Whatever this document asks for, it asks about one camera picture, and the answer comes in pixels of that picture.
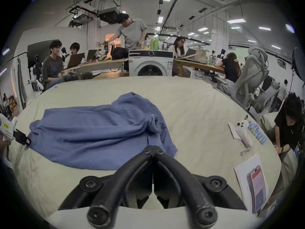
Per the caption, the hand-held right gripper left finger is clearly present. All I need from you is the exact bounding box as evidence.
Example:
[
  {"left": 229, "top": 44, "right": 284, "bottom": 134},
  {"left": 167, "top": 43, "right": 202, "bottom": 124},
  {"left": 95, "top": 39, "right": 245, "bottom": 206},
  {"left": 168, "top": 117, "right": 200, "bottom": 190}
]
[{"left": 58, "top": 146, "right": 153, "bottom": 226}]

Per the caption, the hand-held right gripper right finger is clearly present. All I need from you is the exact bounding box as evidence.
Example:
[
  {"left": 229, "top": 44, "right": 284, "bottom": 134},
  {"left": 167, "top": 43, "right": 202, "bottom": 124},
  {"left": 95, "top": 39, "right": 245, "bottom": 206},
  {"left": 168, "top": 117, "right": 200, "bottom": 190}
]
[{"left": 152, "top": 146, "right": 247, "bottom": 227}]

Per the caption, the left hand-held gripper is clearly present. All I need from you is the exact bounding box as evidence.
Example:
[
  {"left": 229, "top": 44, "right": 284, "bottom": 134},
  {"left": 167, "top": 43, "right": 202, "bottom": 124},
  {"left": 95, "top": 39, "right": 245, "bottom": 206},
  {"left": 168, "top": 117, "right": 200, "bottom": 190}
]
[{"left": 0, "top": 114, "right": 32, "bottom": 147}]

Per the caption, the blue shirt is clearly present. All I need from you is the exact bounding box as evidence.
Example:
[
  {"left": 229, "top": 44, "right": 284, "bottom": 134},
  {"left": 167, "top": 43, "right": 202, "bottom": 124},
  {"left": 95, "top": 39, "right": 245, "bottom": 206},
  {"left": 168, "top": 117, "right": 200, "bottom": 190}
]
[{"left": 29, "top": 92, "right": 178, "bottom": 170}]

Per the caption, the person's left hand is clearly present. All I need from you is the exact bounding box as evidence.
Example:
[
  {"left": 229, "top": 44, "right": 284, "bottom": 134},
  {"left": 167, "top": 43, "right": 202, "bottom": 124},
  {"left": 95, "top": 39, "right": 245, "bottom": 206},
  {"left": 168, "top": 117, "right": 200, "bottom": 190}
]
[{"left": 0, "top": 139, "right": 11, "bottom": 162}]

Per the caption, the leaflet with phone picture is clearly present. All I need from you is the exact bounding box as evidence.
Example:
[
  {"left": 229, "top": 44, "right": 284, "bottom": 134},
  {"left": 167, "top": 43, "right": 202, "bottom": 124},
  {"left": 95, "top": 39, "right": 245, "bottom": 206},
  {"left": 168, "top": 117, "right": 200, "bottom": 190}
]
[{"left": 234, "top": 153, "right": 270, "bottom": 215}]

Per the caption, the white card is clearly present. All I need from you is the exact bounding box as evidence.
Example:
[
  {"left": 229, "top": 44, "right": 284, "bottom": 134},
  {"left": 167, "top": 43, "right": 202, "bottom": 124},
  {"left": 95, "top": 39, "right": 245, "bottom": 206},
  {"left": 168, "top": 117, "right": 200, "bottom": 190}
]
[{"left": 228, "top": 122, "right": 241, "bottom": 141}]

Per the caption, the bed with beige sheet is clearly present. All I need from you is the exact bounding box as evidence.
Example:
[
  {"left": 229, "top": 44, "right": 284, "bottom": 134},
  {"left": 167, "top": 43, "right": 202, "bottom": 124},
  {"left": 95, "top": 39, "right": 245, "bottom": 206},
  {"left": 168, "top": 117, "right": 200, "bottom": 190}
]
[{"left": 9, "top": 76, "right": 283, "bottom": 225}]

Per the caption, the white hand controller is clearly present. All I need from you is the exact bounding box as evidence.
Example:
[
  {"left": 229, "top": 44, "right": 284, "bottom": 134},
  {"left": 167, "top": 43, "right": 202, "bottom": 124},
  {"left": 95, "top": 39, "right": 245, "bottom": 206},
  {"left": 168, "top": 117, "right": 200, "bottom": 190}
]
[{"left": 234, "top": 115, "right": 253, "bottom": 156}]

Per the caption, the row of blue batteries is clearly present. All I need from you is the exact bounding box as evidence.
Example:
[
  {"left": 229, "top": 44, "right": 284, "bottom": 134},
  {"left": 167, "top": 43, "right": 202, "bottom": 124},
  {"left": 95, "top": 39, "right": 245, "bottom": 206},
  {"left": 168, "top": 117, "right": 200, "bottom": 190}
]
[{"left": 247, "top": 120, "right": 267, "bottom": 145}]

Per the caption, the wooden table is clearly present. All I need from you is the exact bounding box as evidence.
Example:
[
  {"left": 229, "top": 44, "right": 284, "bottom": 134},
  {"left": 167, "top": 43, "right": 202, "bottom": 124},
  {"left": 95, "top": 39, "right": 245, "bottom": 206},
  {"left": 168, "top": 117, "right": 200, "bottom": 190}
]
[
  {"left": 62, "top": 42, "right": 129, "bottom": 78},
  {"left": 173, "top": 48, "right": 225, "bottom": 75}
]

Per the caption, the white washing machine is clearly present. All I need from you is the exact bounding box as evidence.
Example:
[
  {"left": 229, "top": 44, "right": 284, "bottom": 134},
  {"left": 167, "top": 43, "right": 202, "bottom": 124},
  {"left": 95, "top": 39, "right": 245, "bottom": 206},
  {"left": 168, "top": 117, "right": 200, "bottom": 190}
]
[{"left": 128, "top": 38, "right": 174, "bottom": 77}]

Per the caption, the grey office chair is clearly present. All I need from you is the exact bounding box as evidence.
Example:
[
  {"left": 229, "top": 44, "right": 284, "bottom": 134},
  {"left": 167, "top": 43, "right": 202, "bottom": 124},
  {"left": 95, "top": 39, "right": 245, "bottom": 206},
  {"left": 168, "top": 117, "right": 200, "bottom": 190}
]
[{"left": 232, "top": 46, "right": 281, "bottom": 114}]

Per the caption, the camera on tripod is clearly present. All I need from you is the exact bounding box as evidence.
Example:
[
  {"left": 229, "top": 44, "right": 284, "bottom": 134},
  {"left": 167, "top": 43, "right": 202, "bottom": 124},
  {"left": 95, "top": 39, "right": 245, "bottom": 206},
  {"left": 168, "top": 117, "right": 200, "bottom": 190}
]
[{"left": 27, "top": 54, "right": 45, "bottom": 92}]

